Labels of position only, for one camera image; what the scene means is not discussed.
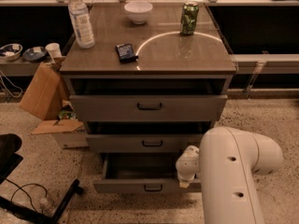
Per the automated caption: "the grey bottom drawer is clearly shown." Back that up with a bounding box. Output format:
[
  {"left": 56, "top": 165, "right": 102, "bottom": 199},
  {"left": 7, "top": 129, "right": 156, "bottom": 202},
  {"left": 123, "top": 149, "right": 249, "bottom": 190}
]
[{"left": 93, "top": 153, "right": 201, "bottom": 194}]

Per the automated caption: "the grey drawer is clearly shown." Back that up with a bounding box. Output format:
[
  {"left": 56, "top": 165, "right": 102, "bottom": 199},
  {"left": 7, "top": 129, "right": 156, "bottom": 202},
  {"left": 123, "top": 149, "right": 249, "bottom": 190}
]
[
  {"left": 93, "top": 153, "right": 201, "bottom": 194},
  {"left": 70, "top": 95, "right": 227, "bottom": 122},
  {"left": 86, "top": 134, "right": 203, "bottom": 153}
]

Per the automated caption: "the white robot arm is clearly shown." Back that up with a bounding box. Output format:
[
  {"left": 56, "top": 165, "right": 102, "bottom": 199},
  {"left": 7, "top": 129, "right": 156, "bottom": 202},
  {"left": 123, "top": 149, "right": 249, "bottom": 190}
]
[{"left": 176, "top": 127, "right": 283, "bottom": 224}]

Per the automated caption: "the grey middle drawer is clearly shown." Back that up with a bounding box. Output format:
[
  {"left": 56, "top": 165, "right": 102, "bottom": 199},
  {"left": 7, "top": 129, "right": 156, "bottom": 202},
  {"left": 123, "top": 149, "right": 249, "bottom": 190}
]
[{"left": 86, "top": 134, "right": 203, "bottom": 153}]

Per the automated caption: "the grey drawer cabinet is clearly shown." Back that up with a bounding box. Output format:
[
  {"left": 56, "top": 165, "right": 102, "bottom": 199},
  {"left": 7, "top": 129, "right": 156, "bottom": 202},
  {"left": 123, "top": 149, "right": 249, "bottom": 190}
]
[{"left": 59, "top": 2, "right": 237, "bottom": 179}]

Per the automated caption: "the grey top drawer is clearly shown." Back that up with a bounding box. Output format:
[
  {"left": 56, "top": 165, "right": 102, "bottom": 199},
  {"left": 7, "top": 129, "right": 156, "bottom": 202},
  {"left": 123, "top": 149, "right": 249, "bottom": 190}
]
[{"left": 70, "top": 95, "right": 227, "bottom": 122}]

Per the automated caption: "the white box with flap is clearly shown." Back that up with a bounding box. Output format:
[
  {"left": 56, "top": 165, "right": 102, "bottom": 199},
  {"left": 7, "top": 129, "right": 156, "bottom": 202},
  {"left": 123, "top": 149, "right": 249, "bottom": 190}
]
[{"left": 32, "top": 119, "right": 88, "bottom": 148}]

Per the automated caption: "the green snack bag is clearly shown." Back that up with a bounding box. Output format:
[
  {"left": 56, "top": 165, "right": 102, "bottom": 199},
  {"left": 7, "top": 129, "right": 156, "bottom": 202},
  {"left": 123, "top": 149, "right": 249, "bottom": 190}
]
[{"left": 58, "top": 110, "right": 77, "bottom": 120}]

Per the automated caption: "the dark blue snack packet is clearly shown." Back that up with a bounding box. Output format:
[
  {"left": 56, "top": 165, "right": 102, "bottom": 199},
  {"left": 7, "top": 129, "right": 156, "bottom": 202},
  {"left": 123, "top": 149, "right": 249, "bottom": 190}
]
[{"left": 115, "top": 44, "right": 138, "bottom": 63}]

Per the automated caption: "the brown cardboard box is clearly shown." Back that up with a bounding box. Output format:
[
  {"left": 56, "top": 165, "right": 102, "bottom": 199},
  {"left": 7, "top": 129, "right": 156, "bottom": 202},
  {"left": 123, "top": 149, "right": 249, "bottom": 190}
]
[{"left": 20, "top": 63, "right": 69, "bottom": 120}]

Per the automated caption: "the green soda can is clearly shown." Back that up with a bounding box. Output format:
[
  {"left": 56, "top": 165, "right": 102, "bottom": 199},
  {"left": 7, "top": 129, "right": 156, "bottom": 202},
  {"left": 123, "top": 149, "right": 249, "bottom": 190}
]
[{"left": 180, "top": 1, "right": 199, "bottom": 35}]

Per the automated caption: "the clear plastic water bottle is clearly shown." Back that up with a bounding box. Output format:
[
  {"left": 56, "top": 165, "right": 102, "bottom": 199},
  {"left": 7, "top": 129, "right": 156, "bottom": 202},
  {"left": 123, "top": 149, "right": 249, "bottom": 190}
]
[{"left": 68, "top": 0, "right": 95, "bottom": 49}]

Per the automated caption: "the black chair base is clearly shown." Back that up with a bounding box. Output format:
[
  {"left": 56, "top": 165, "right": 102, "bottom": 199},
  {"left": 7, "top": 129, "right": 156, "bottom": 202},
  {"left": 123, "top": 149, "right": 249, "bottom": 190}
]
[{"left": 0, "top": 133, "right": 83, "bottom": 224}]

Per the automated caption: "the white paper cup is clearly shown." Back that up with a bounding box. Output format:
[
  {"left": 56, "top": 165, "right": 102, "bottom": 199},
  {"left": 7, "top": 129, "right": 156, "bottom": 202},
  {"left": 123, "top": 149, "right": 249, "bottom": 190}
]
[{"left": 46, "top": 43, "right": 62, "bottom": 59}]

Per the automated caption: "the blue plate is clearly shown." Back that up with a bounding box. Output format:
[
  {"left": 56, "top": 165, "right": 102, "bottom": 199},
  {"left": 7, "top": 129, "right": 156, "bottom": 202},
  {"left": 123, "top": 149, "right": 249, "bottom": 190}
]
[{"left": 22, "top": 47, "right": 47, "bottom": 63}]

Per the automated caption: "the blue white bowl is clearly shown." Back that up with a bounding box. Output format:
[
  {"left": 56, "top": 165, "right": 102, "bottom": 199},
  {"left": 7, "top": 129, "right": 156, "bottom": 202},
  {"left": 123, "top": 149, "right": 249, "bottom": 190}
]
[{"left": 0, "top": 43, "right": 22, "bottom": 62}]

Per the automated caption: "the black cable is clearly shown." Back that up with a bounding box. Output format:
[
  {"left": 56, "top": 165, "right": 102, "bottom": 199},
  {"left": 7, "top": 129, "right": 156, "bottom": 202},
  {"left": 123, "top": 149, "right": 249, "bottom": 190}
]
[{"left": 4, "top": 178, "right": 50, "bottom": 217}]

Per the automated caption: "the white cable on left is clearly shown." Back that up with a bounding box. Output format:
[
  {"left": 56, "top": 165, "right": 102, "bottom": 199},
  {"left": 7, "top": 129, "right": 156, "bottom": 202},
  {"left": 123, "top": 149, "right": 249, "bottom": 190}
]
[{"left": 0, "top": 69, "right": 23, "bottom": 99}]

